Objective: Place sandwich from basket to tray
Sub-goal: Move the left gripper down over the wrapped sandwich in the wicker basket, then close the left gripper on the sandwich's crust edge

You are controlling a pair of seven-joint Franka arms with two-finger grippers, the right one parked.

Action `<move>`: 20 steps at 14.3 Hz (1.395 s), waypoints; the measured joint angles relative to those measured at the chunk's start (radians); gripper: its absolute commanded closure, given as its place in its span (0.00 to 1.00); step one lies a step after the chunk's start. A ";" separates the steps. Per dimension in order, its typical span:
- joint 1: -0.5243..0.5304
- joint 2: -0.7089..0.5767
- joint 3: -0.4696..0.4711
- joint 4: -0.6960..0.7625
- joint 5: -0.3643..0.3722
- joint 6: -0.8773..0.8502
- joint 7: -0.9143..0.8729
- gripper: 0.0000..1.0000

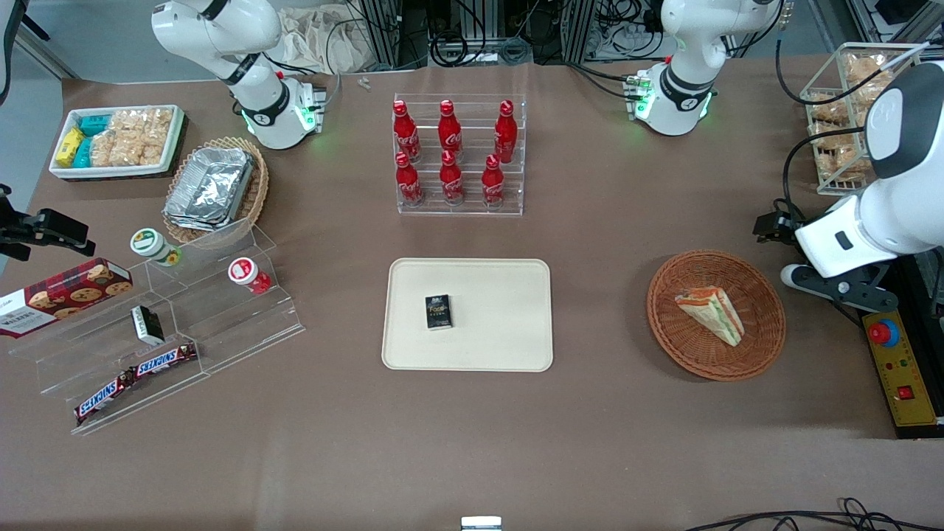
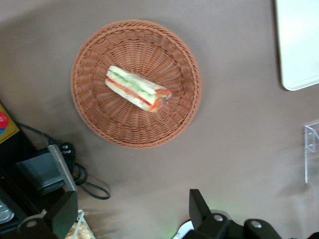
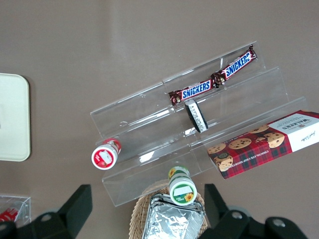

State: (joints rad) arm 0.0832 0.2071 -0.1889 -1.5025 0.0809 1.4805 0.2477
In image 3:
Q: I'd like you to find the green lid sunflower bottle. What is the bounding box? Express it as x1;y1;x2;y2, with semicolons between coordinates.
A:
167;166;198;206

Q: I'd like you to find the clear acrylic box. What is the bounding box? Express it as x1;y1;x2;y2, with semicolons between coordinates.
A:
0;195;32;229

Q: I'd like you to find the Walkers red tartan cookie box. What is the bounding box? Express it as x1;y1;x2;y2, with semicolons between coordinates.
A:
207;110;319;180

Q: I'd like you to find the black and white gum pack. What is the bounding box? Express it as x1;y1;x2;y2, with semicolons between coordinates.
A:
184;98;209;134

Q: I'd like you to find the foil wrapped package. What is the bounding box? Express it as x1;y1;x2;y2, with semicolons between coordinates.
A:
143;193;204;239

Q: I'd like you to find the red and white can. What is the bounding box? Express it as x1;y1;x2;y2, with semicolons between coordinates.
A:
0;206;19;223

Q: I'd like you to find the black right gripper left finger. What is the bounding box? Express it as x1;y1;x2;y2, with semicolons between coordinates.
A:
0;184;93;239

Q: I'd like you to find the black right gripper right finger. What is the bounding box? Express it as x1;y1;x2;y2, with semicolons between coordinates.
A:
199;183;310;239

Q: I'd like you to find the red lid yogurt bottle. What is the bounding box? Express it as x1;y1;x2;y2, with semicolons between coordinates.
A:
91;138;123;171

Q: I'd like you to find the clear acrylic tiered stand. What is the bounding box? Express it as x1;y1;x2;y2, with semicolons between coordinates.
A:
90;40;309;208

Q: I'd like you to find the woven wicker basket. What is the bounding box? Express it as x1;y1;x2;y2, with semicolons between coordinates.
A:
128;186;212;239

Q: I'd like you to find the Snickers chocolate bar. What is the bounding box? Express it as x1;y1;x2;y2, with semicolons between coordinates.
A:
168;79;215;105
210;44;258;88

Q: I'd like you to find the white plastic tray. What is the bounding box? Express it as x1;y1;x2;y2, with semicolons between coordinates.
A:
0;73;31;162

